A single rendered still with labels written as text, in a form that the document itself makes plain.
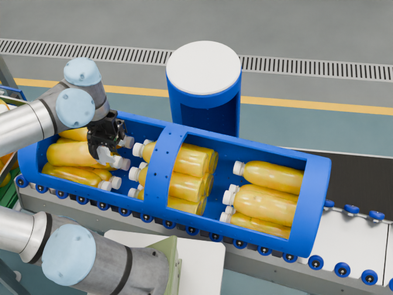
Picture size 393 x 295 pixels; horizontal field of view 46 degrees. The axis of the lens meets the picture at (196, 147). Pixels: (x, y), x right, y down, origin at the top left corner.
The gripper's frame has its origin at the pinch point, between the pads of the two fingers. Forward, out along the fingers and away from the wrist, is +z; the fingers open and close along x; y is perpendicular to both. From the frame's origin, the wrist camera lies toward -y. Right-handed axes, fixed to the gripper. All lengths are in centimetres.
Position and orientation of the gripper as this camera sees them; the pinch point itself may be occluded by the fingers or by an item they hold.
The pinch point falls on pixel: (104, 154)
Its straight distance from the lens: 135.3
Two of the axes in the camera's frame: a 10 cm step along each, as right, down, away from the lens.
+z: 0.6, 5.8, 8.1
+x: 3.1, -7.8, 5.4
